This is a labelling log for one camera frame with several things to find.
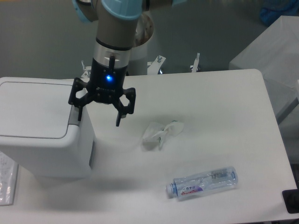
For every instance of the white side table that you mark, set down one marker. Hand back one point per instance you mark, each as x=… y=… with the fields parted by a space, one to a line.
x=275 y=53

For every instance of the black device at table edge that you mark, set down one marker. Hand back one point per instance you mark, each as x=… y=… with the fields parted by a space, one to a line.
x=291 y=199

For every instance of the white push-lid trash can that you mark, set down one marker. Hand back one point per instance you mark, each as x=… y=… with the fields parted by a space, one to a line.
x=41 y=131

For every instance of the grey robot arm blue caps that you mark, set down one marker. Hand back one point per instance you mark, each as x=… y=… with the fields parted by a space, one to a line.
x=117 y=23

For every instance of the blue object top right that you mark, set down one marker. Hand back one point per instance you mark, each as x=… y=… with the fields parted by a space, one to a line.
x=269 y=16

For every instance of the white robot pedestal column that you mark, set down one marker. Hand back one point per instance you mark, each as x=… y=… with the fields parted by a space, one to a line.
x=139 y=53

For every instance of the white clamp bracket middle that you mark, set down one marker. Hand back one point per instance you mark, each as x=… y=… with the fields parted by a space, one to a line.
x=155 y=67

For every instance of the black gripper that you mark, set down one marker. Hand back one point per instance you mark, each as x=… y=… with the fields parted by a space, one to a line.
x=106 y=81

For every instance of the silver clamp bolt right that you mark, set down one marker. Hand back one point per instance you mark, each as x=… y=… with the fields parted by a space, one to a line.
x=195 y=67

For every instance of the white bracket with bolts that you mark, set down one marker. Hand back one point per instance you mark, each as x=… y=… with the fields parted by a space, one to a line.
x=86 y=70

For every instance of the empty clear plastic bottle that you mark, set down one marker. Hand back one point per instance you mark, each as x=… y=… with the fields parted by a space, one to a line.
x=202 y=184

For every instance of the paper sheet in plastic sleeve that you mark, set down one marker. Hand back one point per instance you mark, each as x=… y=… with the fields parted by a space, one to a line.
x=8 y=178

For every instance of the crumpled white plastic bag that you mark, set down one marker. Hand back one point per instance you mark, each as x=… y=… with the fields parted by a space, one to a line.
x=156 y=134

